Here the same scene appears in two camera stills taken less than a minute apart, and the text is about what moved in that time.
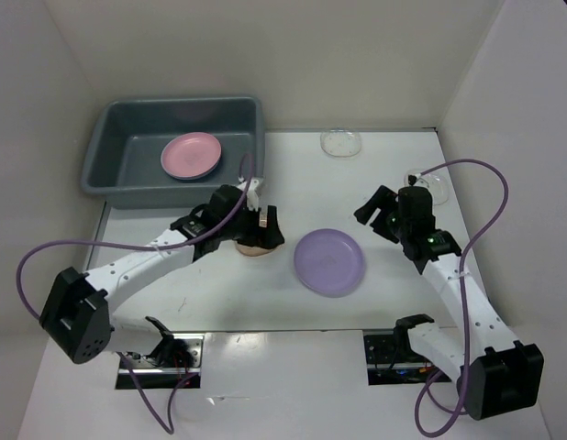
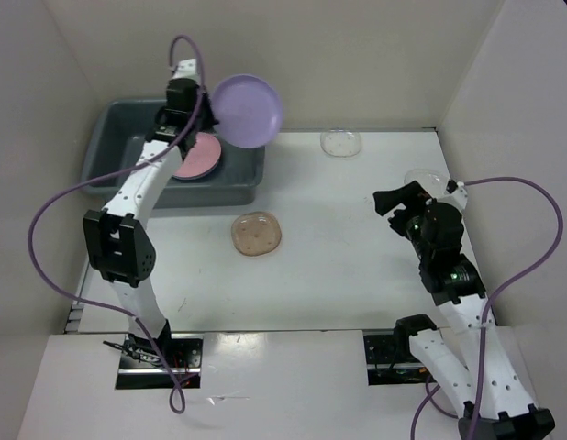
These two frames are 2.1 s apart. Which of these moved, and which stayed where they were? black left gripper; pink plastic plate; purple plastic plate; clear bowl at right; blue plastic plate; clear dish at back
Moved: purple plastic plate; black left gripper
Stayed: clear bowl at right; blue plastic plate; pink plastic plate; clear dish at back
